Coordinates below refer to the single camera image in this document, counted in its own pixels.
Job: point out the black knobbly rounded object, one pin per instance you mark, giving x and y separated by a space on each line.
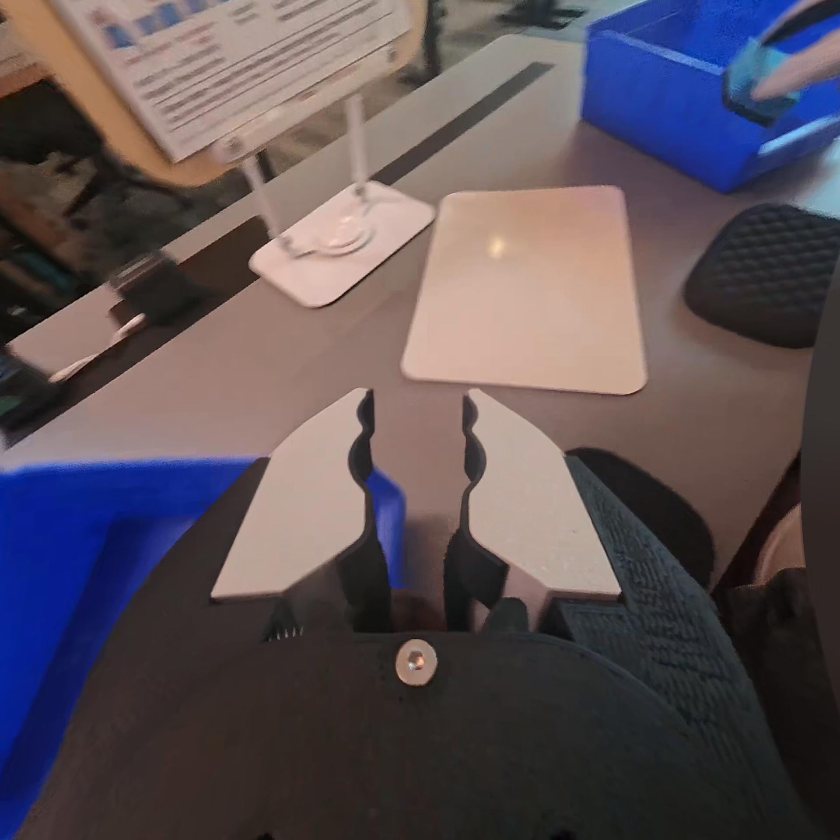
775 269

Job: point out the white table sign stand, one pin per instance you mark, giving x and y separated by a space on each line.
236 66

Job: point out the black boxy object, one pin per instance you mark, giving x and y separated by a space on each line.
158 289

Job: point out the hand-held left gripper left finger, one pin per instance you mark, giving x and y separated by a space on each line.
295 525

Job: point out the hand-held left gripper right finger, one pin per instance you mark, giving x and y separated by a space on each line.
538 525

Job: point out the blue plastic bin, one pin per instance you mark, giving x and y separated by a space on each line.
79 578
656 118

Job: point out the grey flat metal object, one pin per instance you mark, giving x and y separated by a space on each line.
92 355

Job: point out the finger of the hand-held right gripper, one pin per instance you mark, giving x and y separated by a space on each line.
807 82
814 20

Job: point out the blue whiteboard eraser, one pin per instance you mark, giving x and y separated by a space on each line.
751 82

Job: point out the white whiteboard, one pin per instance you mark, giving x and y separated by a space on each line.
525 289

